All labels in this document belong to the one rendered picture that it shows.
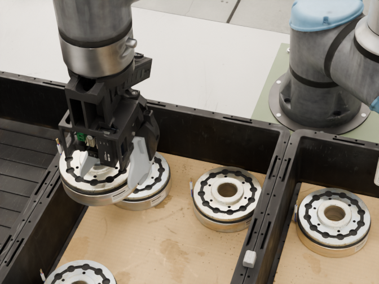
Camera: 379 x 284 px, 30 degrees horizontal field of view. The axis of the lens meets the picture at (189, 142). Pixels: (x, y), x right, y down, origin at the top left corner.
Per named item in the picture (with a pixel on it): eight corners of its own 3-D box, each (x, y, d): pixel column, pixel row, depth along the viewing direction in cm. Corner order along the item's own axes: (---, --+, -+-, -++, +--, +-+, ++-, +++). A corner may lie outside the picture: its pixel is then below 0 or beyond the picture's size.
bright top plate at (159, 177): (115, 146, 113) (114, 143, 112) (176, 154, 111) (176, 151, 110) (95, 194, 106) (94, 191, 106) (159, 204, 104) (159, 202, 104)
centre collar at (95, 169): (89, 142, 92) (88, 139, 92) (123, 150, 91) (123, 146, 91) (73, 169, 89) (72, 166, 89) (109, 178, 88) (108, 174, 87)
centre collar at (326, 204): (317, 199, 103) (318, 197, 102) (352, 203, 102) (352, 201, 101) (315, 227, 99) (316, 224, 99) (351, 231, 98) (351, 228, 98)
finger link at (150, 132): (126, 159, 87) (107, 107, 81) (131, 149, 88) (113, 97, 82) (161, 163, 85) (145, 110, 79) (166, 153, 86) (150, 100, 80)
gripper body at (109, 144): (63, 160, 81) (45, 81, 72) (93, 110, 86) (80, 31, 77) (125, 176, 79) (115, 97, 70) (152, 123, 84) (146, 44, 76)
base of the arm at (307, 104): (295, 65, 139) (296, 25, 131) (371, 83, 133) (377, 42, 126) (267, 116, 130) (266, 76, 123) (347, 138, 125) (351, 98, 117)
